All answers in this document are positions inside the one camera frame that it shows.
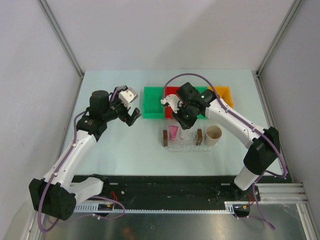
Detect green plastic bin far left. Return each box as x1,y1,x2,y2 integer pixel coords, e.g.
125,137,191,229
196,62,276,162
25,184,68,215
142,86,165,119

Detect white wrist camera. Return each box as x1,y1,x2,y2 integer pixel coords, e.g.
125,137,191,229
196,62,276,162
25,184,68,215
160,94,181,119
118,87,138,110

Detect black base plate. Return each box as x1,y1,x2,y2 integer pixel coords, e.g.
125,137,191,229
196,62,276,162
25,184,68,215
72,174,261,210

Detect white toothpaste tube red cap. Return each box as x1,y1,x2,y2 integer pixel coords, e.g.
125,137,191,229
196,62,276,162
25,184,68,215
179,128,188,140

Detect red plastic bin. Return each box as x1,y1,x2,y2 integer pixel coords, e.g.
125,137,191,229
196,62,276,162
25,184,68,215
164,86,182,119

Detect aluminium frame post left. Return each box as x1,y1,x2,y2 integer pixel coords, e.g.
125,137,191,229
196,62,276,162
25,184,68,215
37,0,85,80

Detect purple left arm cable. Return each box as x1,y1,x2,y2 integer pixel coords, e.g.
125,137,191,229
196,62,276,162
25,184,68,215
37,85,126,232

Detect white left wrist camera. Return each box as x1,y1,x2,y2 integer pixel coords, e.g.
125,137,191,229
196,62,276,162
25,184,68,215
118,87,138,110

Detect aluminium frame post right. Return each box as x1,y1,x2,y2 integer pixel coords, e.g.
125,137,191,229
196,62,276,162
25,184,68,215
255,0,305,76

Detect clear glass tray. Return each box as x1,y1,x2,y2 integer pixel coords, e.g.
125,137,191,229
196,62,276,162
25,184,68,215
162,128,218,153

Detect yellow plastic bin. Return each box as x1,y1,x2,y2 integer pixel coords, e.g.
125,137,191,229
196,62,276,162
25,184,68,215
208,85,234,110

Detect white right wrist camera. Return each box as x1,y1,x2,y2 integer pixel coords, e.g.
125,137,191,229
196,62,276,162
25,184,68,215
160,94,181,119

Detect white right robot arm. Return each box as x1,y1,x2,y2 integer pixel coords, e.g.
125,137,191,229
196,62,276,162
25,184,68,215
162,82,280,201

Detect pink toothpaste tube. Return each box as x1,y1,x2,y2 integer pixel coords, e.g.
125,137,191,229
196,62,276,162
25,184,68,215
168,125,179,140

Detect grey slotted cable duct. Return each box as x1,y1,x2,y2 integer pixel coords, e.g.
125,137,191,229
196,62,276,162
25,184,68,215
74,200,234,214

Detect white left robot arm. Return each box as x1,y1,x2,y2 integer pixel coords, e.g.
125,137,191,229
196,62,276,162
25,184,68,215
29,85,141,221

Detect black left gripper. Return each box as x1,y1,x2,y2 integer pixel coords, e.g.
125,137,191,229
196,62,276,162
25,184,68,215
102,87,141,126

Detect green plastic bin with cup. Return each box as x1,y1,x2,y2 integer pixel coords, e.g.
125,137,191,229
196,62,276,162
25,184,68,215
193,86,213,118

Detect beige cup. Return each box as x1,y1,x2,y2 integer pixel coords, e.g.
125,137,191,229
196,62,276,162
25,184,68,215
204,125,222,147

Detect aluminium frame post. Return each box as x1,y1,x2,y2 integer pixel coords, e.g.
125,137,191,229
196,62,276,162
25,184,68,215
37,0,85,80
255,0,305,76

